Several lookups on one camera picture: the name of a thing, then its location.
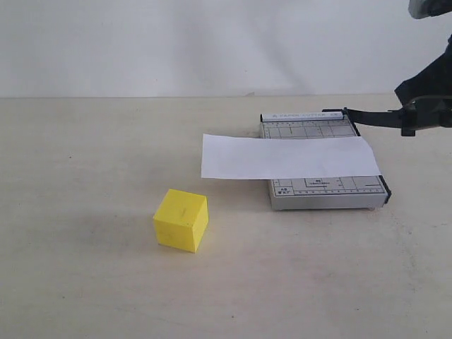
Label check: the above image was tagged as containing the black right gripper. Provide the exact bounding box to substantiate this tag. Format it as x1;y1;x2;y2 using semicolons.
395;40;451;128

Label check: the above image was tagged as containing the yellow foam cube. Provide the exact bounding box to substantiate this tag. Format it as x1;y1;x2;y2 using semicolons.
153;189;209;253

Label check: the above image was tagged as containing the grey paper cutter base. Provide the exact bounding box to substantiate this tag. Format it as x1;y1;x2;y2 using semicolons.
260;109;391;210

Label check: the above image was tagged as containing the white paper strip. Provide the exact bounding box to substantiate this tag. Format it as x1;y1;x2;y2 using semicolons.
201;134;381;180

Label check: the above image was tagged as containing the black cutter blade arm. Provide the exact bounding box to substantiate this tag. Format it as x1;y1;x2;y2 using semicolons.
343;107;417;136

